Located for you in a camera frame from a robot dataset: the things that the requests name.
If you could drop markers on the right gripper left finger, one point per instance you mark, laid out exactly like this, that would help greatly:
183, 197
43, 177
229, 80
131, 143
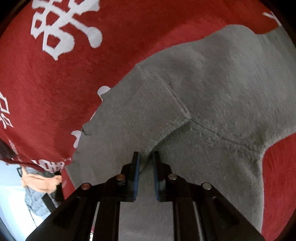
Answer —
122, 187

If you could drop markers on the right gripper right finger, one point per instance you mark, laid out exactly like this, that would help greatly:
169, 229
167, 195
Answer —
171, 187

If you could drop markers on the grey knit garment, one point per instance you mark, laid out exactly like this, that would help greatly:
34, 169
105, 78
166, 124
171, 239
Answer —
219, 110

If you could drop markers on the orange cloth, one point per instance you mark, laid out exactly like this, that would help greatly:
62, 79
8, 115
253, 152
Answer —
39, 183

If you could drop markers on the red patterned bedspread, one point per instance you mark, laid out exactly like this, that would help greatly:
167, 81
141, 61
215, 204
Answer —
58, 58

